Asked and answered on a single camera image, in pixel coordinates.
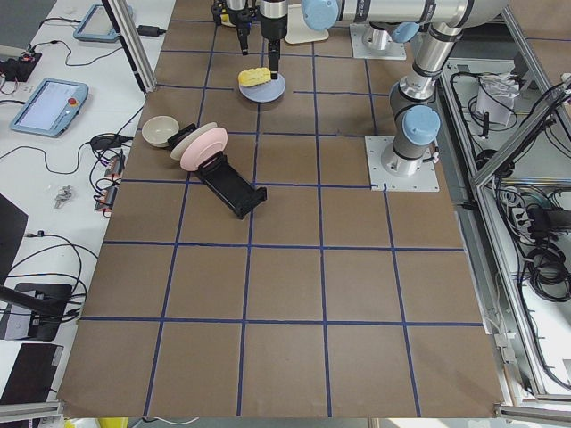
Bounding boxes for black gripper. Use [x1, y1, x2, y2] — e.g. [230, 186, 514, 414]
[211, 2, 257, 55]
[260, 15, 286, 80]

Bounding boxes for yellow bread loaf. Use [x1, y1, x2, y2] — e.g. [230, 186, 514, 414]
[237, 67, 271, 87]

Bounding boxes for blue plate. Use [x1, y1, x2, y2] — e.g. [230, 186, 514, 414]
[238, 74, 286, 103]

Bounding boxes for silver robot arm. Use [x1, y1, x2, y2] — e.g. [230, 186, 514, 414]
[261, 1, 506, 175]
[211, 0, 258, 55]

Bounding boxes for pink plate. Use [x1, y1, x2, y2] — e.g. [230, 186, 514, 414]
[179, 127, 228, 172]

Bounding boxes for cream plate in rack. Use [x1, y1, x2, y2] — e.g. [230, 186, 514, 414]
[170, 122, 218, 161]

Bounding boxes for cream rectangular tray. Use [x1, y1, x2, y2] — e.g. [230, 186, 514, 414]
[285, 4, 329, 45]

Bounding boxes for black power adapter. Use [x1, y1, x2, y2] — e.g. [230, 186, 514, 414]
[137, 25, 165, 37]

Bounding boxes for cream bowl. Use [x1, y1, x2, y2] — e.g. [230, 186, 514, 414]
[142, 116, 179, 148]

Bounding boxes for black dish rack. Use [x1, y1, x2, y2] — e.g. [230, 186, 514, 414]
[168, 129, 267, 219]

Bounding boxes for blue teach pendant far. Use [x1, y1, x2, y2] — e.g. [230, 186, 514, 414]
[73, 4, 119, 43]

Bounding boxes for blue teach pendant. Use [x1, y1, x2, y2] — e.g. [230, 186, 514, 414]
[9, 78, 89, 137]
[73, 4, 119, 43]

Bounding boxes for blue teach pendant near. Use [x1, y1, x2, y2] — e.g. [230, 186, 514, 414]
[9, 78, 89, 137]

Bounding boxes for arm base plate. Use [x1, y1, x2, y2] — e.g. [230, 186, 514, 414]
[349, 23, 407, 61]
[365, 136, 440, 193]

